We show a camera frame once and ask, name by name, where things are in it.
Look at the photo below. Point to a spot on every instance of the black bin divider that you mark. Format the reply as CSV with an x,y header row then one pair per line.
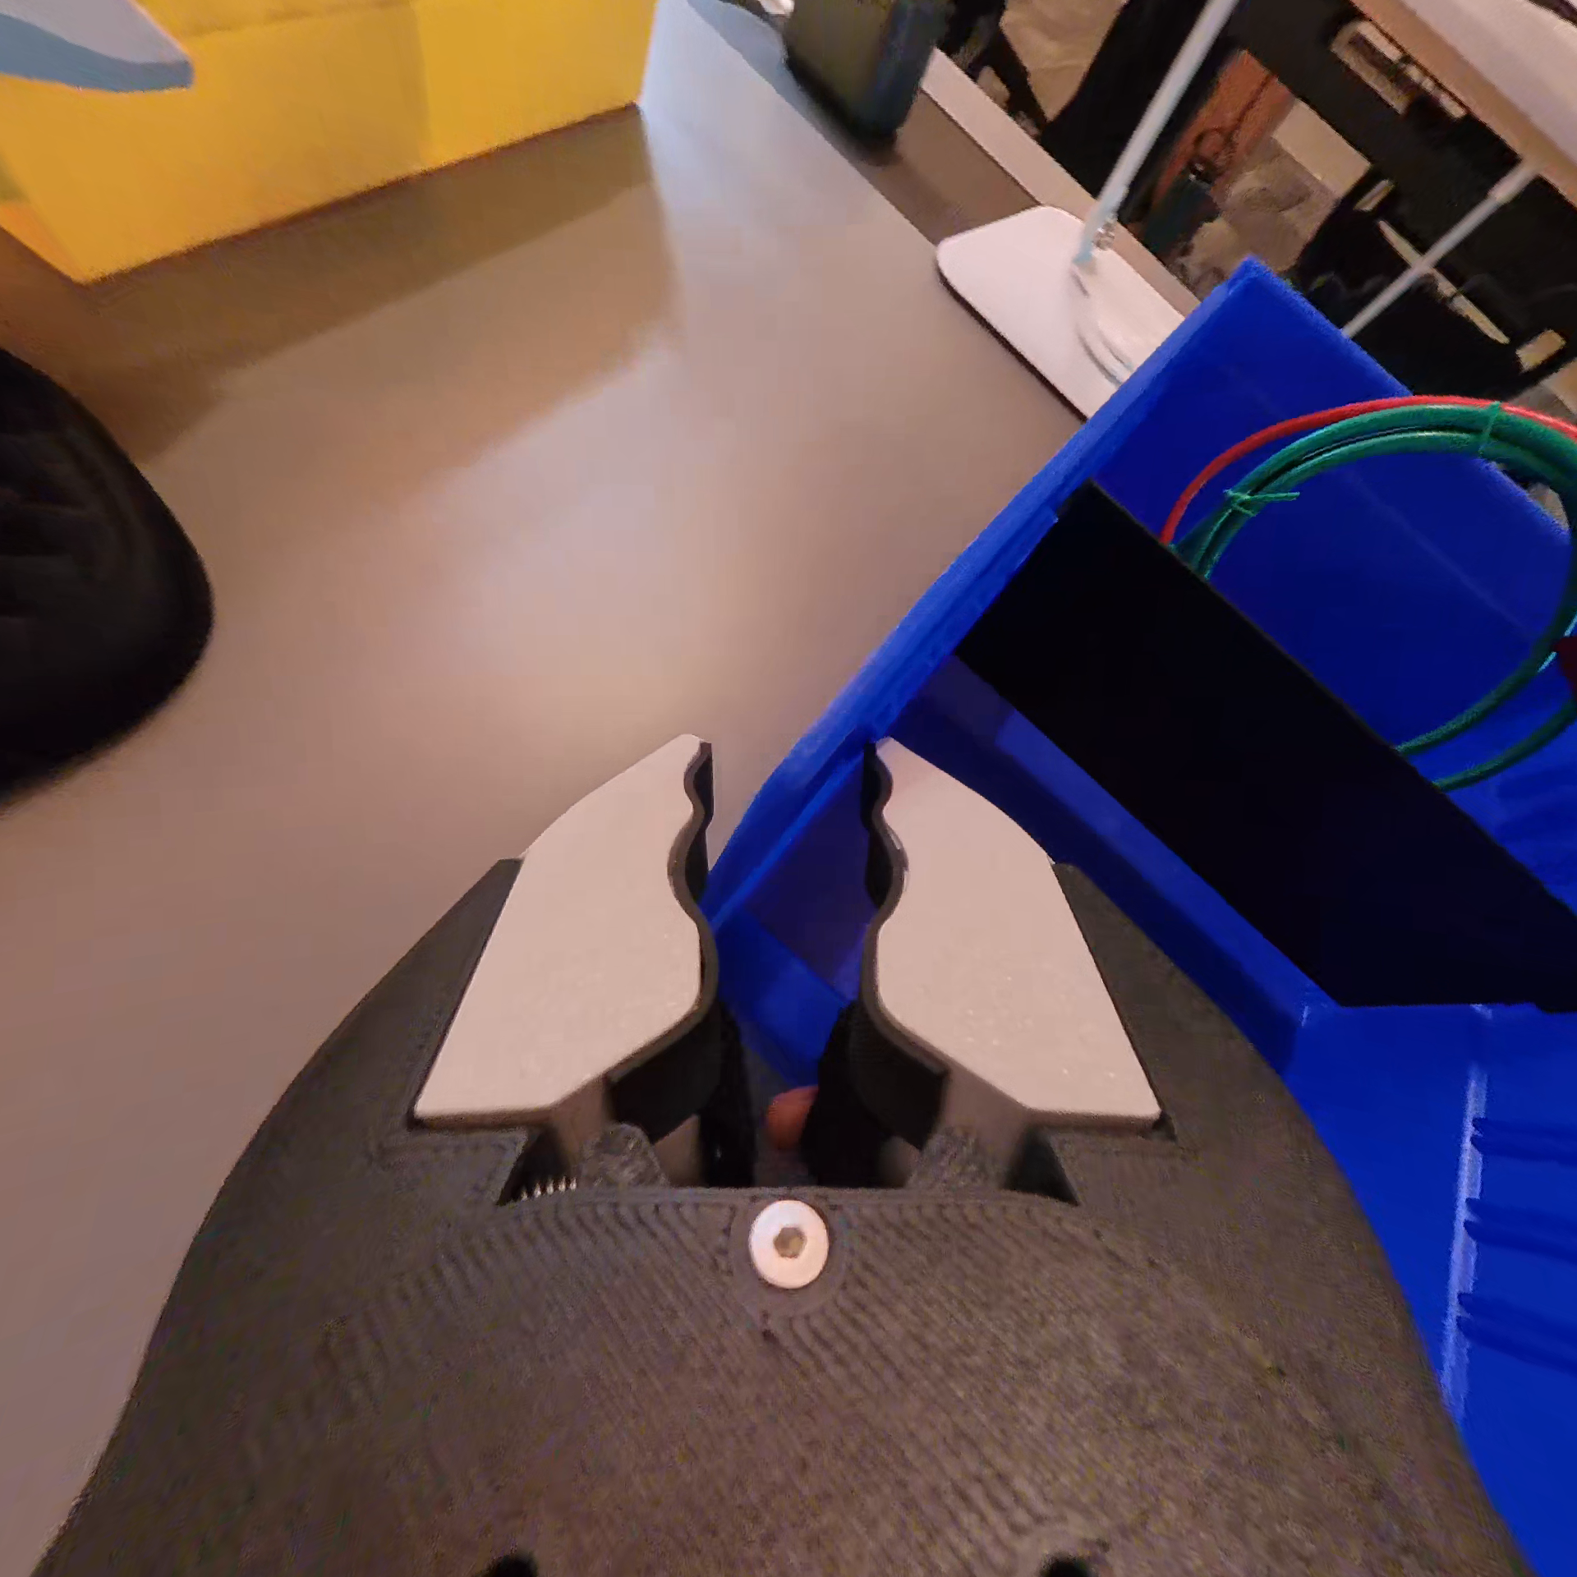
x,y
1232,765

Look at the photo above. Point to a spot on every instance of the black office chair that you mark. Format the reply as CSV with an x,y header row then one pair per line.
x,y
1417,297

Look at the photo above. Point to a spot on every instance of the yellow plastic bin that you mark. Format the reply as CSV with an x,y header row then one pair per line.
x,y
309,123

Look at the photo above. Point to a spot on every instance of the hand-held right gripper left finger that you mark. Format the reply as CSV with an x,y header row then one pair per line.
x,y
579,962

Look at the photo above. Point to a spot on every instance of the grey desk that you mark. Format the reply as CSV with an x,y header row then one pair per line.
x,y
494,493

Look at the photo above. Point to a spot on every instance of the blue plastic bin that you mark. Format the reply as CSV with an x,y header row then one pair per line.
x,y
1356,1109

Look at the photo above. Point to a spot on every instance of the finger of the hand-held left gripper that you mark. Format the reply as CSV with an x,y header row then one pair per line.
x,y
86,44

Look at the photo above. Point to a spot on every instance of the black padded wrist rest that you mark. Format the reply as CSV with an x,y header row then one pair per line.
x,y
86,592

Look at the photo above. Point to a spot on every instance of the dark grey box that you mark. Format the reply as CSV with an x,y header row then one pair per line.
x,y
862,61

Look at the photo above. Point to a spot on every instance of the white document stand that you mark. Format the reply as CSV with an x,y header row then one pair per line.
x,y
1022,284

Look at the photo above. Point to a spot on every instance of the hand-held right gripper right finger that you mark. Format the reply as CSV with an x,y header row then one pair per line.
x,y
998,975

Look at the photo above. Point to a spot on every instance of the tan printed poster board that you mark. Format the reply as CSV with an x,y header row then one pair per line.
x,y
1504,74

